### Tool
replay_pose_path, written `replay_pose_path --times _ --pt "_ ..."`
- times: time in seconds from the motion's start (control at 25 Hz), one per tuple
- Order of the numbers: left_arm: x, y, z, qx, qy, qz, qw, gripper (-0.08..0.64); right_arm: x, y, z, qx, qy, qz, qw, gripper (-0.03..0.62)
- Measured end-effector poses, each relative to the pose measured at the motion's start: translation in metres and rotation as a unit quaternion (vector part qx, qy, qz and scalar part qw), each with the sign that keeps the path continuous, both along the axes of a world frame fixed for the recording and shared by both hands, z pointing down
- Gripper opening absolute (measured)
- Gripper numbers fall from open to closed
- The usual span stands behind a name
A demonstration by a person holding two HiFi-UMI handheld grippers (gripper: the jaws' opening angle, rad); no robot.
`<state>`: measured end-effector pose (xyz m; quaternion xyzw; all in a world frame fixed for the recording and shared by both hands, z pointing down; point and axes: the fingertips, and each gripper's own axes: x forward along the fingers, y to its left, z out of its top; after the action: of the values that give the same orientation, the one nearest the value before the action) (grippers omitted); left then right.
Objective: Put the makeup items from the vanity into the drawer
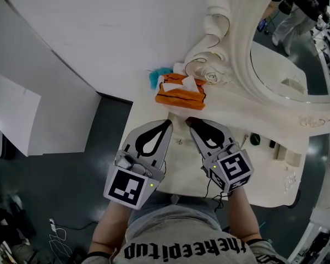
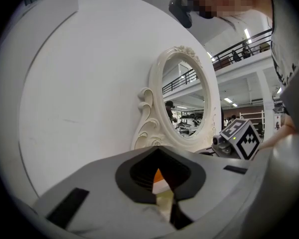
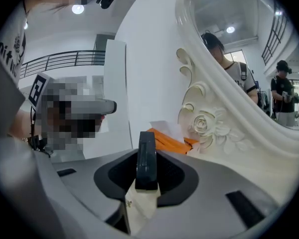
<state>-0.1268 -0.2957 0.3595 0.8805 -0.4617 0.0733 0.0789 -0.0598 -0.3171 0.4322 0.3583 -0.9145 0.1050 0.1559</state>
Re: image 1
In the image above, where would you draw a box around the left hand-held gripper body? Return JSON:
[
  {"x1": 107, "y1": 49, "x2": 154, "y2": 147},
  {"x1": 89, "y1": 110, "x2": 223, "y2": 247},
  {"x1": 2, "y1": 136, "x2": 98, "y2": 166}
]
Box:
[{"x1": 102, "y1": 149, "x2": 166, "y2": 211}]

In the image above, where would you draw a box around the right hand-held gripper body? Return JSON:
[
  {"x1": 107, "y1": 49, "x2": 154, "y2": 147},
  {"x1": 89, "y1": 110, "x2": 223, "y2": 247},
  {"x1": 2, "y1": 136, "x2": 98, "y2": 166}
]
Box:
[{"x1": 201, "y1": 143, "x2": 255, "y2": 194}]

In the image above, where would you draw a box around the cream dressing table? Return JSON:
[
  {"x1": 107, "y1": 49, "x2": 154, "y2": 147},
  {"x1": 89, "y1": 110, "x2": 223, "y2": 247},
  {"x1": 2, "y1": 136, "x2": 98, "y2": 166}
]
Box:
[{"x1": 131, "y1": 91, "x2": 311, "y2": 209}]

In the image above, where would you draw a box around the person's left forearm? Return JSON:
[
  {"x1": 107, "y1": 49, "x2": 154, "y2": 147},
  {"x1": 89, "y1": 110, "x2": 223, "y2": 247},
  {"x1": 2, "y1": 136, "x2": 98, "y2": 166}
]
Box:
[{"x1": 87, "y1": 201, "x2": 133, "y2": 258}]

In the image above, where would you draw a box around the person's right forearm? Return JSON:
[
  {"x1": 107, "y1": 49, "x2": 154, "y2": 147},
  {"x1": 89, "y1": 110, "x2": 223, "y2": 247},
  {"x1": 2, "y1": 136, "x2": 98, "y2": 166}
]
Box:
[{"x1": 225, "y1": 187, "x2": 262, "y2": 243}]

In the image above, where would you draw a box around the orange folded cloth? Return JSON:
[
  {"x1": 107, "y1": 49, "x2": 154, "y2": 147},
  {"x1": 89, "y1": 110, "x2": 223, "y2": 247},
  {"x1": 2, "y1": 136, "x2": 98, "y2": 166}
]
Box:
[{"x1": 155, "y1": 72, "x2": 207, "y2": 111}]

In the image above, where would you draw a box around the clear plastic wrapper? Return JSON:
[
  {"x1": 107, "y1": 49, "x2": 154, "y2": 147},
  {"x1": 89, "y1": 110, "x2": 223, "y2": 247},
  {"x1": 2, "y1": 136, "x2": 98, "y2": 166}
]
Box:
[{"x1": 283, "y1": 171, "x2": 297, "y2": 194}]

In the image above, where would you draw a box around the teal fluffy puff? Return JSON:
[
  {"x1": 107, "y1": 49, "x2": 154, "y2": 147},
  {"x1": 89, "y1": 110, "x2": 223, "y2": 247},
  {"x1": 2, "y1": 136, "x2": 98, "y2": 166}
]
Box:
[{"x1": 147, "y1": 67, "x2": 174, "y2": 90}]

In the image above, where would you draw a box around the person's grey printed shirt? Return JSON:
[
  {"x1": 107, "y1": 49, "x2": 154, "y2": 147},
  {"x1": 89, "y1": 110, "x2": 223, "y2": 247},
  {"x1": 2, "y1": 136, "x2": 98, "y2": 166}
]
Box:
[{"x1": 81, "y1": 205, "x2": 291, "y2": 264}]

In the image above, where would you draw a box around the white board panel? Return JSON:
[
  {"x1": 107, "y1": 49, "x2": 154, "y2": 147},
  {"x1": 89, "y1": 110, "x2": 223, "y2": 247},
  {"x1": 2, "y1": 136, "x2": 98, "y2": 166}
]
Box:
[{"x1": 0, "y1": 69, "x2": 42, "y2": 158}]

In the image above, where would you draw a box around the black equipment pile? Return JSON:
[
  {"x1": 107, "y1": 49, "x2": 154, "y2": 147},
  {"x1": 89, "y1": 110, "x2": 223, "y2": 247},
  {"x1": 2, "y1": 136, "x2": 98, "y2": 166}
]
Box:
[{"x1": 0, "y1": 201, "x2": 38, "y2": 264}]

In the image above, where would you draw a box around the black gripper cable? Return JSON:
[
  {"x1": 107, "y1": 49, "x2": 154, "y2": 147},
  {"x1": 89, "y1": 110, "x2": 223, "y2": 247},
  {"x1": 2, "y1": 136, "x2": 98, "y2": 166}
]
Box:
[{"x1": 202, "y1": 165, "x2": 225, "y2": 213}]

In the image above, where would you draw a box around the oval mirror white ornate frame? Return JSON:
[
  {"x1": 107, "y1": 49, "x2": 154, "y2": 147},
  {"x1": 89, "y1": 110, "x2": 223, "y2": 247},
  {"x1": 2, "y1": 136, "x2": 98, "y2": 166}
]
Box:
[{"x1": 183, "y1": 0, "x2": 330, "y2": 137}]

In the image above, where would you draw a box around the white floor cable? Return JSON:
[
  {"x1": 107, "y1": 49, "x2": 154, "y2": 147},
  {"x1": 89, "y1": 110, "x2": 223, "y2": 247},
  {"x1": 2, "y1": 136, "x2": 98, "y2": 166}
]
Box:
[{"x1": 48, "y1": 218, "x2": 72, "y2": 258}]

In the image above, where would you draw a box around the white furniture frame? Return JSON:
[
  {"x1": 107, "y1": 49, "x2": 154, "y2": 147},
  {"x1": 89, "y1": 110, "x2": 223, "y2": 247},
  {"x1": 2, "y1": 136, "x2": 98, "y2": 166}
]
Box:
[{"x1": 287, "y1": 132, "x2": 330, "y2": 264}]

